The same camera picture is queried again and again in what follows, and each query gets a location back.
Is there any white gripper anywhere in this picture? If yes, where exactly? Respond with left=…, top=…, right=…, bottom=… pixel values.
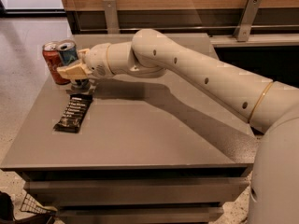
left=57, top=43, right=111, bottom=80

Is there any blue silver redbull can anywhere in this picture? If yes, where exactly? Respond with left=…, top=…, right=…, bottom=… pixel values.
left=56, top=40, right=89, bottom=89

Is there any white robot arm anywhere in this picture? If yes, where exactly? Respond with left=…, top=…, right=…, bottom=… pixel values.
left=58, top=29, right=299, bottom=224

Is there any red coke can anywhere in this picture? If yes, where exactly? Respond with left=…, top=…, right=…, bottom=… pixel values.
left=42, top=41, right=69, bottom=85

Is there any black snack bar wrapper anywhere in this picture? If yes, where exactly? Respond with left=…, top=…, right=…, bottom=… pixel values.
left=53, top=94, right=93, bottom=133

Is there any grey drawer cabinet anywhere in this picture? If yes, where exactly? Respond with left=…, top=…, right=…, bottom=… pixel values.
left=0, top=32, right=260, bottom=224

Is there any left metal bracket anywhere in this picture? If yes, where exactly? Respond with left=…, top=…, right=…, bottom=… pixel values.
left=103, top=0, right=120, bottom=35

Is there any metal bracket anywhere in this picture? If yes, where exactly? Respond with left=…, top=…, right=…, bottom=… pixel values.
left=103, top=0, right=120, bottom=35
left=234, top=0, right=262, bottom=42

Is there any black wire basket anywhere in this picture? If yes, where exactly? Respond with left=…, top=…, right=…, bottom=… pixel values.
left=20, top=193, right=57, bottom=216

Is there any right metal bracket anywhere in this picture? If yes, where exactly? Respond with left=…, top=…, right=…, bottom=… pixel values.
left=234, top=0, right=262, bottom=42

